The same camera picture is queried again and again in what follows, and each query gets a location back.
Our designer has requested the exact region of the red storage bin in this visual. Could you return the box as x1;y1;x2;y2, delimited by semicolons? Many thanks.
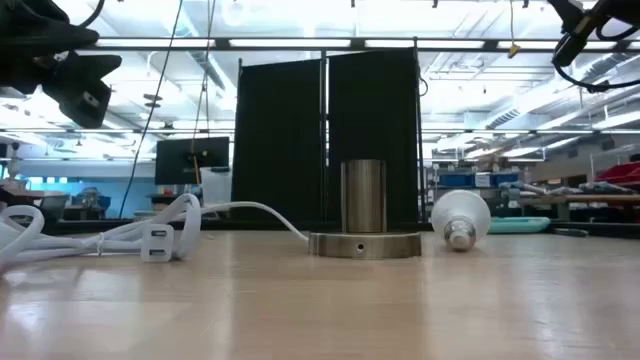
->
593;161;640;190

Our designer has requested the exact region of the black horizontal crossbar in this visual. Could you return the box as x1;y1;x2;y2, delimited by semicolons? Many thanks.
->
74;36;640;54

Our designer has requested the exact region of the clear plastic container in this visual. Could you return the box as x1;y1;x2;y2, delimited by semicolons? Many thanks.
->
199;167;233;206

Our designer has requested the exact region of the yellow hanging tag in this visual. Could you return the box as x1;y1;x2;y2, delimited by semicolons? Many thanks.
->
507;0;522;59

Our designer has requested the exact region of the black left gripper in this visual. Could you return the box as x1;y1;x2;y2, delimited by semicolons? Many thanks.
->
0;0;123;129

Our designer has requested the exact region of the brushed metal lamp base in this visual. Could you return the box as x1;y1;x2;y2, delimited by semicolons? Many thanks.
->
308;158;423;260

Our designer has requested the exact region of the blue storage bin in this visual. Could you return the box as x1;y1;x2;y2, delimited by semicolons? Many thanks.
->
490;172;521;187
438;173;476;188

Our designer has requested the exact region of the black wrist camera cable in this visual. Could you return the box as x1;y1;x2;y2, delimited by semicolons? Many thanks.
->
551;12;640;94
77;0;107;29

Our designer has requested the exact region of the black aluminium table frame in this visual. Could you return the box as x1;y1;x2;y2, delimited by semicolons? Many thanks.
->
49;219;640;237

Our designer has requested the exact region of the white lightbulb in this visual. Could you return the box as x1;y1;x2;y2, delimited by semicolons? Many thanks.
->
430;189;492;253

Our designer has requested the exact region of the black hanging cable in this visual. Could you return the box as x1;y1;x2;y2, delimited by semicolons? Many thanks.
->
118;0;185;220

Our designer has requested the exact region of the black partition screen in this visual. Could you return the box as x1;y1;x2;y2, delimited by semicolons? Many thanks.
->
231;47;424;226

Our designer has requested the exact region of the black computer monitor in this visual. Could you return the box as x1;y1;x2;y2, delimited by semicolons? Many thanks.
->
154;136;231;186

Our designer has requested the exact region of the white power cord with plug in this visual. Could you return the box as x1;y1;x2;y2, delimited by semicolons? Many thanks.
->
0;193;310;274

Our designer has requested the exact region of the teal flat tray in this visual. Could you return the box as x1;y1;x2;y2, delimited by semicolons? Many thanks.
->
487;216;552;235

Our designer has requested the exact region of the black left wrist camera cable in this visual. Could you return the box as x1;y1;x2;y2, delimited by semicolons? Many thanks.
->
77;0;107;29

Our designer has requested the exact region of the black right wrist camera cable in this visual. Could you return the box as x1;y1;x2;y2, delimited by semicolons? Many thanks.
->
551;12;640;94

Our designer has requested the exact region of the wooden workbench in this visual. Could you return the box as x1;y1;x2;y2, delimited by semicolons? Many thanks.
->
519;193;640;221

